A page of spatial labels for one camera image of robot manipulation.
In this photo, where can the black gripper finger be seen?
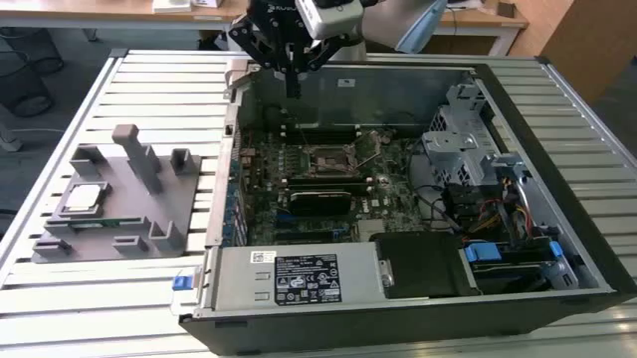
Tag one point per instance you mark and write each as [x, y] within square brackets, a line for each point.
[326, 52]
[254, 44]

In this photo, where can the wooden cabinet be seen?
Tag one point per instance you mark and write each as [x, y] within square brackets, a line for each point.
[587, 44]

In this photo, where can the CPU socket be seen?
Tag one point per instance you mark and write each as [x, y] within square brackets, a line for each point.
[329, 164]

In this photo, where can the black expansion slot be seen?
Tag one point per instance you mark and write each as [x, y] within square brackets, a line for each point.
[304, 235]

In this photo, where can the green RAM stick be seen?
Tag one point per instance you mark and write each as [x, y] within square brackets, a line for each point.
[111, 222]

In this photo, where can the blue disk carrier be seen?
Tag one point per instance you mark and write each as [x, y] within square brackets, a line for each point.
[480, 253]

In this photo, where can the black plastic shroud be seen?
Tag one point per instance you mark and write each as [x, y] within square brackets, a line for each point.
[422, 261]

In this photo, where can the small white box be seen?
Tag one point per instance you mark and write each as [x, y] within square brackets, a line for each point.
[205, 3]

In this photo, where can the grey parts rack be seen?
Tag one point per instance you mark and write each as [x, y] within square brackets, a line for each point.
[125, 175]

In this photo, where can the green motherboard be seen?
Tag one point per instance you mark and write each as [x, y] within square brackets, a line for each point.
[393, 201]

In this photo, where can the black graphics card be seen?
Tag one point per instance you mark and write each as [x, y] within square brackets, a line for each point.
[318, 204]

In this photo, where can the blue case latch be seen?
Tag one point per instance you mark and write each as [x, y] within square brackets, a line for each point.
[182, 282]

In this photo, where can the thin metal locking lever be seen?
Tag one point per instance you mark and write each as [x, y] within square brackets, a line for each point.
[304, 134]

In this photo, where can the wooden desk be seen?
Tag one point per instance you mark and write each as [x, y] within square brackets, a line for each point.
[171, 18]

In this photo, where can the silver CPU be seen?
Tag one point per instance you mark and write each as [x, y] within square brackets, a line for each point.
[86, 197]

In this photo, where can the black RAM slot bank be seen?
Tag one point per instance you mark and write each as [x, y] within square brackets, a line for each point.
[324, 133]
[329, 184]

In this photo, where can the black mesh wastebasket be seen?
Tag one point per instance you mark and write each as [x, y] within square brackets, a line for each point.
[24, 93]
[44, 48]

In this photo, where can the white furniture foot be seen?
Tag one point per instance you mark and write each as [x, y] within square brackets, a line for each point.
[10, 139]

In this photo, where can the silver drive cage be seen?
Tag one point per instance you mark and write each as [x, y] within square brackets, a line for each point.
[448, 143]

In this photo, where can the silver power supply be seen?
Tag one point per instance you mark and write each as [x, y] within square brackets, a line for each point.
[239, 279]

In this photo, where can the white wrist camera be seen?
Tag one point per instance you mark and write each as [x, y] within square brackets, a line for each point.
[333, 20]

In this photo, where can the silver heat sink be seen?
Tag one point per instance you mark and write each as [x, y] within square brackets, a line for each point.
[372, 228]

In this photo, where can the black PC case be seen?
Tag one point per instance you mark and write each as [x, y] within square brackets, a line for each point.
[349, 328]

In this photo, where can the small brown box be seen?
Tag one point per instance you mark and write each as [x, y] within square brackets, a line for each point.
[507, 9]

